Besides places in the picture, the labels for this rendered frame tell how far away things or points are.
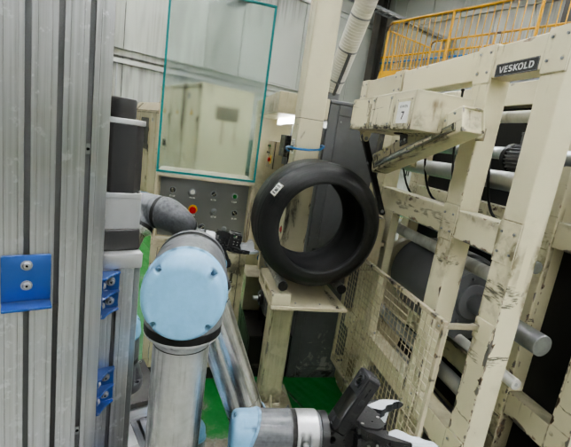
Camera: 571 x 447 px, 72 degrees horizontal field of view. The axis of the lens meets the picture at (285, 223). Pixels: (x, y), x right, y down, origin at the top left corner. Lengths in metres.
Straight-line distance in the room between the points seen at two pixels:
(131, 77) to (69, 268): 9.96
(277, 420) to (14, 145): 0.62
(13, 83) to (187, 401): 0.56
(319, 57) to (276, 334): 1.49
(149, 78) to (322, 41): 8.92
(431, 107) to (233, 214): 1.26
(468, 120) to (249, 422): 1.23
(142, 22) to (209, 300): 10.49
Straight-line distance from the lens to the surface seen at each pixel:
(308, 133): 2.05
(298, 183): 1.67
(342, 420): 0.76
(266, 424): 0.73
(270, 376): 2.44
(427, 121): 1.59
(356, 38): 2.52
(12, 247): 0.81
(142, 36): 10.88
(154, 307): 0.56
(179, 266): 0.55
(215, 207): 2.33
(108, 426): 1.12
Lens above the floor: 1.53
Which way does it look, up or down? 12 degrees down
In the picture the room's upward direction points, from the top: 8 degrees clockwise
